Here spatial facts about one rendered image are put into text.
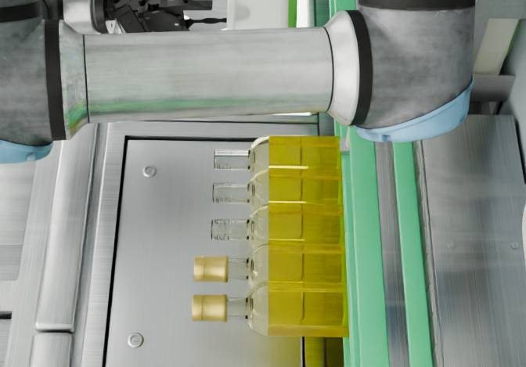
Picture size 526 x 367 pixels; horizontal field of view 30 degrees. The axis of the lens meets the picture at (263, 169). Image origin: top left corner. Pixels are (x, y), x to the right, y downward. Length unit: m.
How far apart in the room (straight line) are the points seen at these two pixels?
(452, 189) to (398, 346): 0.21
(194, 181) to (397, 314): 0.50
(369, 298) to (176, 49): 0.39
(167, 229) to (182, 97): 0.57
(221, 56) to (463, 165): 0.41
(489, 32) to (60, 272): 0.70
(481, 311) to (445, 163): 0.20
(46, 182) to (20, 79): 0.68
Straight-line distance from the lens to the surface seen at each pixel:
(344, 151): 1.35
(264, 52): 0.94
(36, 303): 1.48
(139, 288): 1.44
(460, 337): 1.12
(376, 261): 1.17
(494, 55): 1.28
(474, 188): 1.22
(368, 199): 1.21
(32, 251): 1.52
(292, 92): 0.95
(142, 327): 1.41
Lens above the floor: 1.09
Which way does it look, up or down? 1 degrees down
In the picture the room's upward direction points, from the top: 89 degrees counter-clockwise
